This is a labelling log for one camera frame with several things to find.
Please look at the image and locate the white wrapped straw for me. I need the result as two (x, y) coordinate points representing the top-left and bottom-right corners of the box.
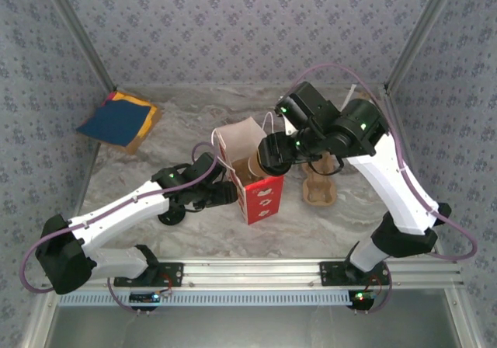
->
(341, 84), (357, 108)

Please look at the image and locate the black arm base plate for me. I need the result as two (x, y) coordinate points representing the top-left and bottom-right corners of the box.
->
(113, 261), (184, 287)
(319, 261), (391, 287)

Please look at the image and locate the purple cable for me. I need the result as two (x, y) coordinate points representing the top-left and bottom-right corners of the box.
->
(19, 141), (228, 315)
(284, 63), (478, 315)

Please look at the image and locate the small circuit board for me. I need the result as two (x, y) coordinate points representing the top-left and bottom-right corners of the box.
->
(347, 290), (377, 314)
(129, 291), (162, 303)

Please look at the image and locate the brown paper cup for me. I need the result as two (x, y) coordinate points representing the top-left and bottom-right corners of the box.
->
(248, 151), (269, 179)

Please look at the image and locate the aluminium frame post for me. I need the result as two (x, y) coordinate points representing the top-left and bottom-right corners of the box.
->
(384, 0), (465, 92)
(38, 0), (116, 91)

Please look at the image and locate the grey metal panel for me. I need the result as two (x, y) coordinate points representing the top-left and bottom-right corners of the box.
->
(23, 303), (481, 348)

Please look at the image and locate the white slotted cable duct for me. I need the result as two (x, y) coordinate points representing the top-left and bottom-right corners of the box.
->
(57, 289), (353, 308)

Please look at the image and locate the brown pulp cup carrier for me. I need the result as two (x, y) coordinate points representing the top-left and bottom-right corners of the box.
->
(302, 155), (337, 206)

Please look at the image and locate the blue napkin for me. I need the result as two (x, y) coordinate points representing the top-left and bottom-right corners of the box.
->
(76, 99), (152, 147)

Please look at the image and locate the black plastic cup lid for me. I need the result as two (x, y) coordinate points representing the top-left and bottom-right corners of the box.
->
(158, 204), (186, 227)

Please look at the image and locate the aluminium mounting rail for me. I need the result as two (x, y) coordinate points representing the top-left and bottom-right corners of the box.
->
(42, 257), (466, 290)

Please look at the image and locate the white red printed paper bag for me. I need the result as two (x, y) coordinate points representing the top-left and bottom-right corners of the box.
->
(211, 111), (286, 226)

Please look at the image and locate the yellow napkin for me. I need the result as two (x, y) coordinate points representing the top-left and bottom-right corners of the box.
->
(112, 91), (156, 139)

